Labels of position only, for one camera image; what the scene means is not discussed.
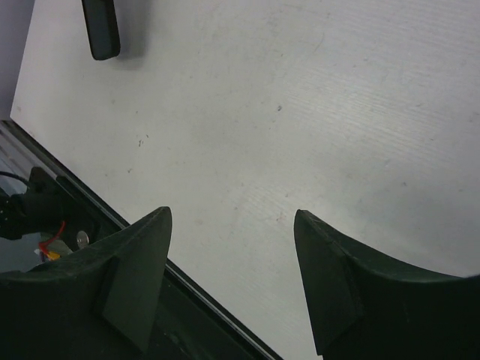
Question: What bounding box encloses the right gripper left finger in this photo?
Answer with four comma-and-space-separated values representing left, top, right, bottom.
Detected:
1, 207, 173, 359

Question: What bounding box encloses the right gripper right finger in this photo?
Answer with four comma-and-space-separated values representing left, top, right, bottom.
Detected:
294, 210, 479, 359

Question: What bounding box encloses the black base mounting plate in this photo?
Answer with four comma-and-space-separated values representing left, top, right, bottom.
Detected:
1, 121, 278, 359

